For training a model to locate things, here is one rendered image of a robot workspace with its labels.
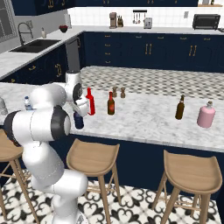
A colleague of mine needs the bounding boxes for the wooden bar stool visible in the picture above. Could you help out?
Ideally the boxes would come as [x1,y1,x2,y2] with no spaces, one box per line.
[66,138,123,224]
[150,149,223,224]
[0,128,40,224]

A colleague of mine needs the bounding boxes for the navy lower cupboard run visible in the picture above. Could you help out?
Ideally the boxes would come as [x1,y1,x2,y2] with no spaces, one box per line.
[78,31,224,74]

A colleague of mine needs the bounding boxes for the pink bottle with cork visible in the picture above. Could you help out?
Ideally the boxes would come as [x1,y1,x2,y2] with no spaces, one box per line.
[196,101,217,129]

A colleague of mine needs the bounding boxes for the small clear water bottle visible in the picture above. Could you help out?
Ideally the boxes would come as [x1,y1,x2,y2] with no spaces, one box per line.
[24,95,33,111]

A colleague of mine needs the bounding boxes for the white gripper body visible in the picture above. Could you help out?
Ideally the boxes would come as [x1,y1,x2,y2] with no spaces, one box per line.
[73,95,90,118]

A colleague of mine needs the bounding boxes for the navy cupboard run under sink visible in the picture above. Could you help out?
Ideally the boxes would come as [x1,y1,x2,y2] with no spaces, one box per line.
[0,43,70,86]

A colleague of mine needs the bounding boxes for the red plastic bottle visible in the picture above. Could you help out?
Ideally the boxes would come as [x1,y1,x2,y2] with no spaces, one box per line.
[85,87,96,116]

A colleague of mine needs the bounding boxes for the knife block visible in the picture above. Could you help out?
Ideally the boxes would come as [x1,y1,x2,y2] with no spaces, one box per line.
[116,15,124,28]

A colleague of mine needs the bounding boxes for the window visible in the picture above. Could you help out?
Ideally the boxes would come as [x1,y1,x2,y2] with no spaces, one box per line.
[0,0,18,42]

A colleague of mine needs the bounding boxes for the rail with hanging tools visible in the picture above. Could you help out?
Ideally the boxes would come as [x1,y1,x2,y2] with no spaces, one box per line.
[132,9,149,25]

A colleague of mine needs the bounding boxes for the brown bottle with red cap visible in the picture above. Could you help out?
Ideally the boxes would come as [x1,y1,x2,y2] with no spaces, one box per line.
[107,91,116,116]

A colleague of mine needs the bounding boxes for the navy upper cupboard run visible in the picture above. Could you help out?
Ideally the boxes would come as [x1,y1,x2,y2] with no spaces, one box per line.
[10,0,200,17]

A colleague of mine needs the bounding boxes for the grey dishwasher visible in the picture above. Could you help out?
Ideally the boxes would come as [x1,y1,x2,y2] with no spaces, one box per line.
[65,36,81,73]

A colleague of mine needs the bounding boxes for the black toaster oven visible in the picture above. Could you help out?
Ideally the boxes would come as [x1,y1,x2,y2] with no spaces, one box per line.
[192,13,221,31]

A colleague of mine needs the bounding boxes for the black tap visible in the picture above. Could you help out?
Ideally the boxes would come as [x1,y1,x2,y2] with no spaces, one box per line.
[17,22,35,46]

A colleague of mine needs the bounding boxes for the navy island front panel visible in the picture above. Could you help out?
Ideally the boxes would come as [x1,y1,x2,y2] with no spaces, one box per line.
[0,124,224,201]

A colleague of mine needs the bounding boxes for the brown glass bottle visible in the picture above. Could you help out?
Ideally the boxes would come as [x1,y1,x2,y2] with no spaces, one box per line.
[174,94,186,121]

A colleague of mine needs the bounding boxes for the wooden wall shelf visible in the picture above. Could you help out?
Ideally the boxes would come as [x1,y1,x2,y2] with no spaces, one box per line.
[197,0,224,8]

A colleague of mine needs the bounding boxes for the black sink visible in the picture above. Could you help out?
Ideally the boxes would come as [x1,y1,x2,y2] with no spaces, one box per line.
[10,38,62,54]

